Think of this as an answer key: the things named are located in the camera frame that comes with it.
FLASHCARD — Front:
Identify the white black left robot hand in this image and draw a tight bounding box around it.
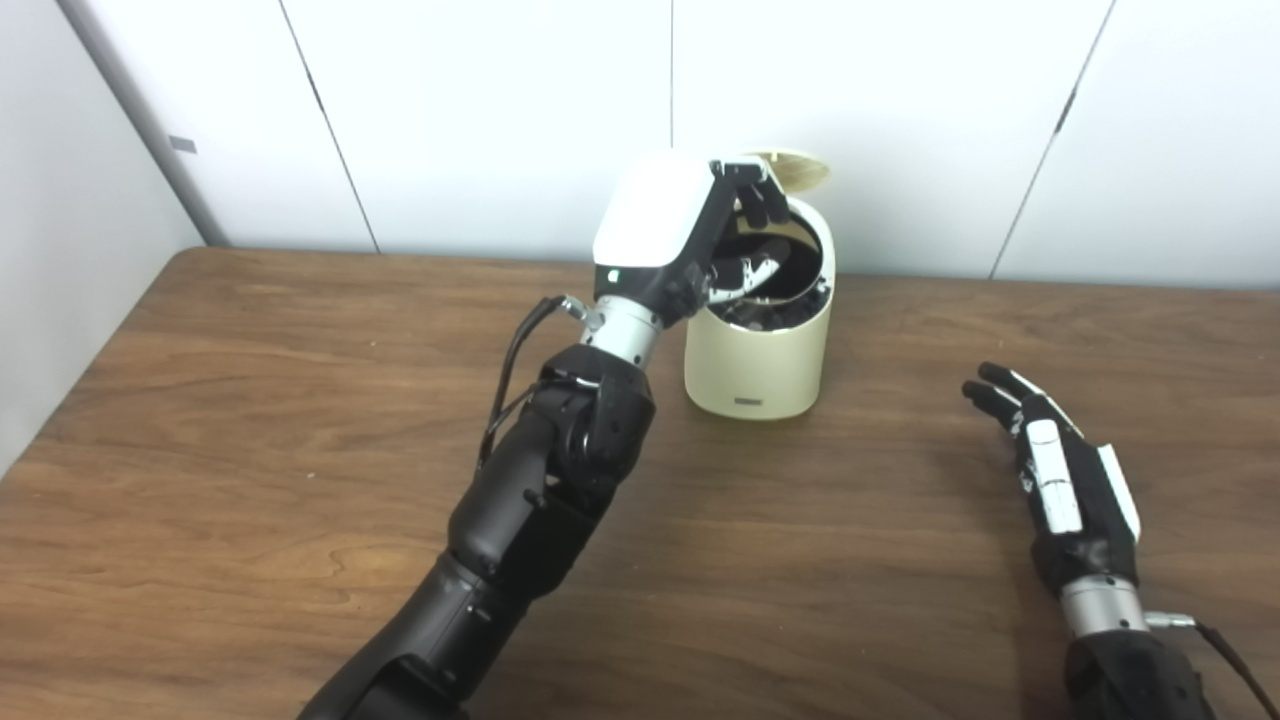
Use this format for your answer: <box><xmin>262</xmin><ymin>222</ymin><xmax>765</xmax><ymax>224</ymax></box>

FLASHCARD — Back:
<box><xmin>592</xmin><ymin>150</ymin><xmax>791</xmax><ymax>321</ymax></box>

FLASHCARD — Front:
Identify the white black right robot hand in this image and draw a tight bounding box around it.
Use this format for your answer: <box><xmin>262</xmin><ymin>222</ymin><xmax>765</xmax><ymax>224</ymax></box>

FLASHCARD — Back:
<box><xmin>962</xmin><ymin>362</ymin><xmax>1142</xmax><ymax>599</ymax></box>

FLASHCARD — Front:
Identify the cream round bin lid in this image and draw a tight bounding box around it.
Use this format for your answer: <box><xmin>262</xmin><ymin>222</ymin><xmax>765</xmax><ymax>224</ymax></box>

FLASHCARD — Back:
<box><xmin>745</xmin><ymin>152</ymin><xmax>831</xmax><ymax>197</ymax></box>

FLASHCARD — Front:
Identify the cream plastic bin body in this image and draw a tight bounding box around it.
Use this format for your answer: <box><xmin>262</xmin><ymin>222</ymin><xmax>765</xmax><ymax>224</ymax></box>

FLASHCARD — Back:
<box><xmin>684</xmin><ymin>195</ymin><xmax>836</xmax><ymax>421</ymax></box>

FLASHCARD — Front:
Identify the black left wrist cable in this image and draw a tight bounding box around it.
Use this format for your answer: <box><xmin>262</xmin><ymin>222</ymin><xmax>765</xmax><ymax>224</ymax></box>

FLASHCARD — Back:
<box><xmin>478</xmin><ymin>294</ymin><xmax>601</xmax><ymax>471</ymax></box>

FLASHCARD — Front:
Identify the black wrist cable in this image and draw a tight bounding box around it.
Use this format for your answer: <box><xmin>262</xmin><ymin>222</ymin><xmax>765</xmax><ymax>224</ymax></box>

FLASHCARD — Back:
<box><xmin>478</xmin><ymin>294</ymin><xmax>601</xmax><ymax>471</ymax></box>
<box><xmin>1145</xmin><ymin>612</ymin><xmax>1279</xmax><ymax>720</ymax></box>

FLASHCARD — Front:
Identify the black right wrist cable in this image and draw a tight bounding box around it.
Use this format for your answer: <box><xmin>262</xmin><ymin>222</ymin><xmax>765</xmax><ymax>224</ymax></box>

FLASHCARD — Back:
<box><xmin>1145</xmin><ymin>612</ymin><xmax>1279</xmax><ymax>720</ymax></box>

